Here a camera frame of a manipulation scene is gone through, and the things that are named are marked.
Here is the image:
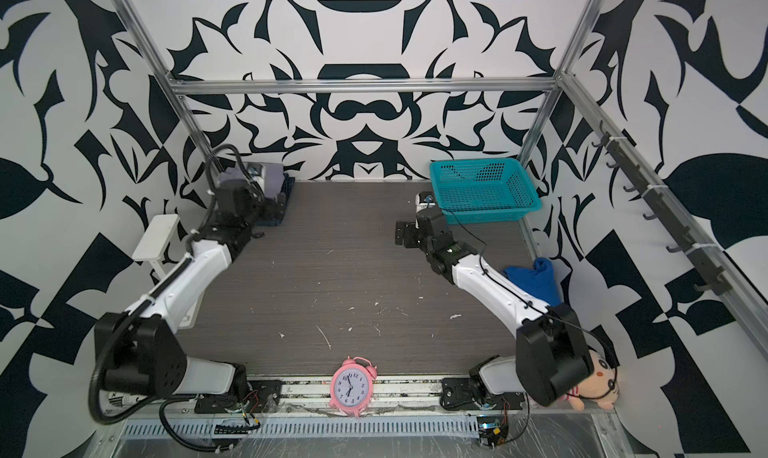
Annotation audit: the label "bright blue cloth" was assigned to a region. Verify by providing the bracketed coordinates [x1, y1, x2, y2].
[503, 258, 562, 306]

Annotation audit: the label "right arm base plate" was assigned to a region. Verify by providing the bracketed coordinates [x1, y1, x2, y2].
[439, 377, 526, 411]

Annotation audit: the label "small green circuit board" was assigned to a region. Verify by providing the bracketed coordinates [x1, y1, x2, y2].
[477, 415, 509, 448]

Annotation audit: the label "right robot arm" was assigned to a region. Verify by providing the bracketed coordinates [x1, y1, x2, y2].
[395, 206, 594, 406]

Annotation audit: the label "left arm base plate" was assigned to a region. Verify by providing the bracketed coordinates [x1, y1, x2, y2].
[194, 379, 284, 414]

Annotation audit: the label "white box on stand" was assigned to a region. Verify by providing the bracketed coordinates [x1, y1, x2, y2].
[126, 214, 217, 334]

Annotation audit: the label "black coat hook rail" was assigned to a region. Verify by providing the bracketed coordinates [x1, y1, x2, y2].
[594, 121, 736, 296]

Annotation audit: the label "white slotted cable duct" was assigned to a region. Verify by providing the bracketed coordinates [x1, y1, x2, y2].
[116, 415, 481, 441]

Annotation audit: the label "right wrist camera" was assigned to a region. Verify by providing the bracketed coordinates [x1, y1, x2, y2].
[415, 191, 436, 213]

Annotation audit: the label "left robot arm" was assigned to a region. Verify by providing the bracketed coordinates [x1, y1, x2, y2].
[88, 176, 295, 414]

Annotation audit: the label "lavender garment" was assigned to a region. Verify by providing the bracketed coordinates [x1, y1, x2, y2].
[219, 161, 285, 200]

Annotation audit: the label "pink alarm clock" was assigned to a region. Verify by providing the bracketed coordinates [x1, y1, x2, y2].
[329, 357, 378, 418]

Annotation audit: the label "black corrugated cable hose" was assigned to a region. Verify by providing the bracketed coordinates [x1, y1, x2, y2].
[87, 143, 265, 454]

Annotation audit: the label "dark blue denim skirt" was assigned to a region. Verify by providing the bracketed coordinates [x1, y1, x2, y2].
[256, 173, 295, 227]

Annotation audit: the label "teal plastic basket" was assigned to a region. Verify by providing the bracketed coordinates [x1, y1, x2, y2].
[429, 158, 541, 225]

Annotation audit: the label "pink plush pig toy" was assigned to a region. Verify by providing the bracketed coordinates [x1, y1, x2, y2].
[564, 349, 619, 411]

